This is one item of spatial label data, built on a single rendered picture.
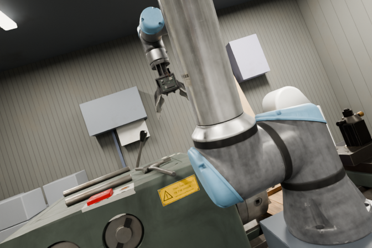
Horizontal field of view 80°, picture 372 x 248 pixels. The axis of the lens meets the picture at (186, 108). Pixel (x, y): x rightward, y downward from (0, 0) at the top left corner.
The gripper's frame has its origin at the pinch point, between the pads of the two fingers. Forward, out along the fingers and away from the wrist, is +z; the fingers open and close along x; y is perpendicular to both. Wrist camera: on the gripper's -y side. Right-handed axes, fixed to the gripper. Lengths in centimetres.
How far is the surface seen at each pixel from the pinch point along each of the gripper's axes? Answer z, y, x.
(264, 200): 39.2, 2.7, 18.2
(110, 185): 14.3, 12.2, -27.1
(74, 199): 14.2, 14.5, -37.7
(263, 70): -38, -290, 159
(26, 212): 35, -168, -192
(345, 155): 39, -10, 59
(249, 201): 36.7, 4.8, 12.9
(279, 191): 52, -32, 34
